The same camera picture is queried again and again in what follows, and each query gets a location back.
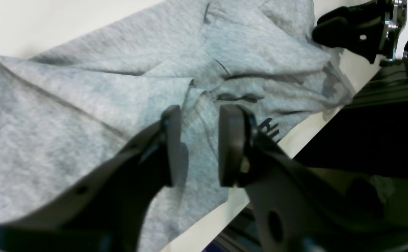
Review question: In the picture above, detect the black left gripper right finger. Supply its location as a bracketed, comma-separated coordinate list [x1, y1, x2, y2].
[219, 105, 408, 252]

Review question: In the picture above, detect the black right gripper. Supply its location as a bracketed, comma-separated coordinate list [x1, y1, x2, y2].
[312, 0, 408, 67]

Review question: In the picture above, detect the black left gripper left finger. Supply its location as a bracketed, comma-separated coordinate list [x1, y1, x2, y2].
[0, 105, 181, 252]

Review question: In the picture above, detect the grey T-shirt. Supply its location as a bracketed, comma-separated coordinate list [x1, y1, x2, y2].
[0, 0, 352, 252]

